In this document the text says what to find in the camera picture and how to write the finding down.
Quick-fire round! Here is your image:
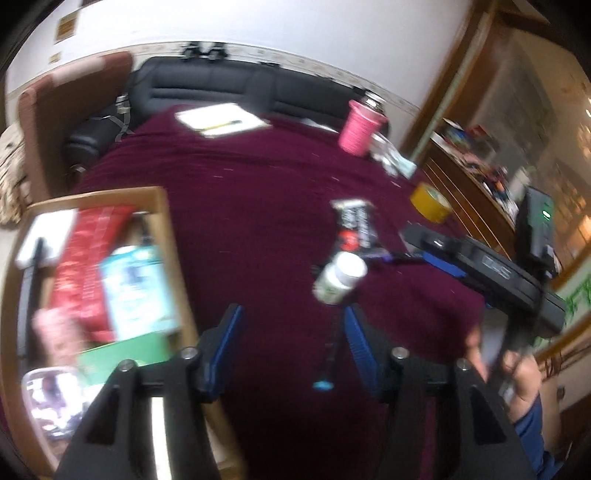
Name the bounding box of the white notepad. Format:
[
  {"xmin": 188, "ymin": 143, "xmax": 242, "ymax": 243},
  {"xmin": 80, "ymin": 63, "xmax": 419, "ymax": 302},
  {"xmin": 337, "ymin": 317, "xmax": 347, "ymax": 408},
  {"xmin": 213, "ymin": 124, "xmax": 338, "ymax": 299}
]
[{"xmin": 174, "ymin": 102, "xmax": 273, "ymax": 139}]

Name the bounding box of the black marker blue cap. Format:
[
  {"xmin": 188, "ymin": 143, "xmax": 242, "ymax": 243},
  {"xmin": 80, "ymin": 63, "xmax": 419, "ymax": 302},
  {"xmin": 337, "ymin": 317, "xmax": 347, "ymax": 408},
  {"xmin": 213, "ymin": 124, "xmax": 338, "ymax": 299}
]
[{"xmin": 313, "ymin": 316, "xmax": 346, "ymax": 392}]

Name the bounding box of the slim black item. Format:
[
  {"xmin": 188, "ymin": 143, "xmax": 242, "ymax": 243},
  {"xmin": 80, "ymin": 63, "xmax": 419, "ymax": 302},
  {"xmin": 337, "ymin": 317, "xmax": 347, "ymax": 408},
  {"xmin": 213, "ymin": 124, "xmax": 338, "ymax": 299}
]
[{"xmin": 134, "ymin": 212, "xmax": 155, "ymax": 252}]

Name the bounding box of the black snack packet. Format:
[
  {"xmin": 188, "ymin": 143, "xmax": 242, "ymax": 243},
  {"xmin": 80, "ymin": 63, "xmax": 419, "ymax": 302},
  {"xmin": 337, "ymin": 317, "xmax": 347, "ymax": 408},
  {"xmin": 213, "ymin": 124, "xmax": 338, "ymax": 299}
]
[{"xmin": 330, "ymin": 198, "xmax": 389, "ymax": 259}]

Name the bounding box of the black marker purple cap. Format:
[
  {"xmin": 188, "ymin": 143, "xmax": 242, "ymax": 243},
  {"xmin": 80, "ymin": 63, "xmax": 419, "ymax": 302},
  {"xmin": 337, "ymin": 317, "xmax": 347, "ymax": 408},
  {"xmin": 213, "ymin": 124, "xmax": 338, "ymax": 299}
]
[{"xmin": 369, "ymin": 251, "xmax": 426, "ymax": 267}]

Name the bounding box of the person's right hand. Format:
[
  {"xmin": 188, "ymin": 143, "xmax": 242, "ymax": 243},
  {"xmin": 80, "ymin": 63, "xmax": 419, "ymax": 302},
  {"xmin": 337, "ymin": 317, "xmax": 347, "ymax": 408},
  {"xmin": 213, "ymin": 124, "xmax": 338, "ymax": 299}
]
[{"xmin": 466, "ymin": 323, "xmax": 541, "ymax": 418}]

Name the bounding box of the pink clear pencil case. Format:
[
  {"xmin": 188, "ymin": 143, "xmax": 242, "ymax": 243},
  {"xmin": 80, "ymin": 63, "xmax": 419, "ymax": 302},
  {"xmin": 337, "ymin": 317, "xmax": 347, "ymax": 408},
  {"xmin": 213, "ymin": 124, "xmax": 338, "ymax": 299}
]
[{"xmin": 21, "ymin": 367, "xmax": 95, "ymax": 439}]

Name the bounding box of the patterned beige blanket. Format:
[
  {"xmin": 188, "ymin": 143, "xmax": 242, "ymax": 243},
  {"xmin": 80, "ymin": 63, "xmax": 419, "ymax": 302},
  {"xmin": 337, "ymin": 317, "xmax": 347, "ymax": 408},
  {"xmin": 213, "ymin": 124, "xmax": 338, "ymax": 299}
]
[{"xmin": 0, "ymin": 127, "xmax": 33, "ymax": 227}]

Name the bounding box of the white pill bottle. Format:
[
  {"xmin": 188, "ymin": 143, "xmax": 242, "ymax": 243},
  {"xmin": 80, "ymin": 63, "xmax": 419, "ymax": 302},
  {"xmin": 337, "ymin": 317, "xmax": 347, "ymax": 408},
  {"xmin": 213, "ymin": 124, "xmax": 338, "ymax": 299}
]
[{"xmin": 313, "ymin": 251, "xmax": 369, "ymax": 305}]

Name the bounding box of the teal white packet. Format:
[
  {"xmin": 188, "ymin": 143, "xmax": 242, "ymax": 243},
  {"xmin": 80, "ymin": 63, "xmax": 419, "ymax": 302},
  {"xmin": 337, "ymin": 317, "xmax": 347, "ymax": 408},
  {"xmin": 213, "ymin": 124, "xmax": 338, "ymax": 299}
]
[{"xmin": 99, "ymin": 247, "xmax": 178, "ymax": 340}]

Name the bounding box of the brown armchair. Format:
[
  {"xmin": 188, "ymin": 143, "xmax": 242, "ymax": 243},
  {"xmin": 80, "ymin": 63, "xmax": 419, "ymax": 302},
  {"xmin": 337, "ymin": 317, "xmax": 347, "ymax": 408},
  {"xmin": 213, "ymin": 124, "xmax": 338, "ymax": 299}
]
[{"xmin": 18, "ymin": 51, "xmax": 134, "ymax": 199}]

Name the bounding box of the wooden display cabinet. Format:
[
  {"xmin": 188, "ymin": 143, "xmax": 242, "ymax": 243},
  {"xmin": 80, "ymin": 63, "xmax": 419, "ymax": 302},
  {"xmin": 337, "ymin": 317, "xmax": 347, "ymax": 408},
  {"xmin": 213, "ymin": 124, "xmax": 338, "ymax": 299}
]
[{"xmin": 402, "ymin": 0, "xmax": 591, "ymax": 324}]

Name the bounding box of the small wooden wall frame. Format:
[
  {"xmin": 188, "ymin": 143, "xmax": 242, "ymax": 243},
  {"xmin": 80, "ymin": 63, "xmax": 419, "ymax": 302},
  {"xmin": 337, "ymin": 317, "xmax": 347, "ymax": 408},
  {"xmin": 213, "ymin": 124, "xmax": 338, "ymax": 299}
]
[{"xmin": 55, "ymin": 14, "xmax": 77, "ymax": 42}]

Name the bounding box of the yellow tape roll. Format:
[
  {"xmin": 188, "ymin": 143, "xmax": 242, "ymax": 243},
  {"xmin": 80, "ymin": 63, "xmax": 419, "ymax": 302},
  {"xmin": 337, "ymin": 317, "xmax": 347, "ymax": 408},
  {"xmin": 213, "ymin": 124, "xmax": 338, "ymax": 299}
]
[{"xmin": 410, "ymin": 182, "xmax": 453, "ymax": 224}]

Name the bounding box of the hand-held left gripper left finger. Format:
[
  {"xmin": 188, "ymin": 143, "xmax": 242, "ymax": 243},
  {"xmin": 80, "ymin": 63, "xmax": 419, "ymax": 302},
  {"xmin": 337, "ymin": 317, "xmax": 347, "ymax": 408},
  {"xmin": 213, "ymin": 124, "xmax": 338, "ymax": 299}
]
[{"xmin": 54, "ymin": 303, "xmax": 244, "ymax": 480}]

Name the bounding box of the clutter of shelf items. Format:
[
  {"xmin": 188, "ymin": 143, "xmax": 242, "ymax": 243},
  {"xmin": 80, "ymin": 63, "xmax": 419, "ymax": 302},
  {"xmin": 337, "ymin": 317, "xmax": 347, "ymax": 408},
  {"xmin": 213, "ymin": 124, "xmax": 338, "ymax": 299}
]
[{"xmin": 436, "ymin": 117, "xmax": 525, "ymax": 217}]

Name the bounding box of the bamboo painted panel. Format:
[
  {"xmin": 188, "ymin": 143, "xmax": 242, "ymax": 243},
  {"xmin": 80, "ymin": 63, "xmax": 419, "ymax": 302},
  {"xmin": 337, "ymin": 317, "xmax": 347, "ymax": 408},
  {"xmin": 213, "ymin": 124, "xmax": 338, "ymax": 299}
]
[{"xmin": 551, "ymin": 277, "xmax": 591, "ymax": 337}]

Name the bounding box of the maroon table cloth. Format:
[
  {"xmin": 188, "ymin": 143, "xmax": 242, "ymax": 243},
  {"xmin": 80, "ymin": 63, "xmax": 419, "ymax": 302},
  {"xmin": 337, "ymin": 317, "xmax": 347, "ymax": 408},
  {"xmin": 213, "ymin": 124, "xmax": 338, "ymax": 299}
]
[{"xmin": 69, "ymin": 104, "xmax": 509, "ymax": 480}]

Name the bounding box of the black leather sofa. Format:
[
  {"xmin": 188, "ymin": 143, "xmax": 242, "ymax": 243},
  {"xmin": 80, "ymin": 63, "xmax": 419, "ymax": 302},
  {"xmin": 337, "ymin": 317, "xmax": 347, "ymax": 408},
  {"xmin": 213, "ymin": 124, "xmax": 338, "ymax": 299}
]
[{"xmin": 62, "ymin": 55, "xmax": 384, "ymax": 171}]

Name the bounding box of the red packet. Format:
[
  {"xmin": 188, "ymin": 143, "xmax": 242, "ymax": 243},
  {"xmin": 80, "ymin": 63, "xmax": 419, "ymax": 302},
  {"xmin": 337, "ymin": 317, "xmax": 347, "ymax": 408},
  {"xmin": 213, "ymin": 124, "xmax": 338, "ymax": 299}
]
[{"xmin": 48, "ymin": 205, "xmax": 134, "ymax": 342}]

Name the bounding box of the person's right forearm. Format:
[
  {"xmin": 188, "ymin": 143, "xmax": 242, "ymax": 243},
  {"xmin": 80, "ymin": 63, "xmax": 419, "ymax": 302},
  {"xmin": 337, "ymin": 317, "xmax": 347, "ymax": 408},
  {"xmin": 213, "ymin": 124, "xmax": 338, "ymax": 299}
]
[{"xmin": 510, "ymin": 397, "xmax": 573, "ymax": 480}]

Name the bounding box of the black bag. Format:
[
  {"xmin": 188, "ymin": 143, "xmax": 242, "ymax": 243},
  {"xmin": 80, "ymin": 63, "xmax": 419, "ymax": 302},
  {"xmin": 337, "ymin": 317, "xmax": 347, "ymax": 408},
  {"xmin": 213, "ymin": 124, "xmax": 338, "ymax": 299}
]
[{"xmin": 64, "ymin": 104, "xmax": 134, "ymax": 171}]

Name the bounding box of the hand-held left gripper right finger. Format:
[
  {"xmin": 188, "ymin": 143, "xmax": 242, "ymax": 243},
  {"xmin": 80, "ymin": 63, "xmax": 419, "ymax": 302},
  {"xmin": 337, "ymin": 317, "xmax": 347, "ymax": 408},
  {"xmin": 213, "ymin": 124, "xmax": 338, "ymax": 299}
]
[{"xmin": 342, "ymin": 305, "xmax": 539, "ymax": 480}]

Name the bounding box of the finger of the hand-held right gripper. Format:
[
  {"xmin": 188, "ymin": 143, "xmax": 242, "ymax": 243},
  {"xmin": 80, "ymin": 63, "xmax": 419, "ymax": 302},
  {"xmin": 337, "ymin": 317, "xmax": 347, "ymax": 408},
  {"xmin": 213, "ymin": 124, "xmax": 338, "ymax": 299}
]
[
  {"xmin": 422, "ymin": 253, "xmax": 467, "ymax": 280},
  {"xmin": 401, "ymin": 224, "xmax": 467, "ymax": 254}
]

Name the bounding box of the cardboard box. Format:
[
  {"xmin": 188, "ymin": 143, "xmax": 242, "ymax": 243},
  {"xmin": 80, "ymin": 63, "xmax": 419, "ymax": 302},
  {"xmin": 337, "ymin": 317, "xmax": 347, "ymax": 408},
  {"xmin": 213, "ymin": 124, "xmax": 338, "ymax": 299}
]
[{"xmin": 0, "ymin": 186, "xmax": 245, "ymax": 480}]

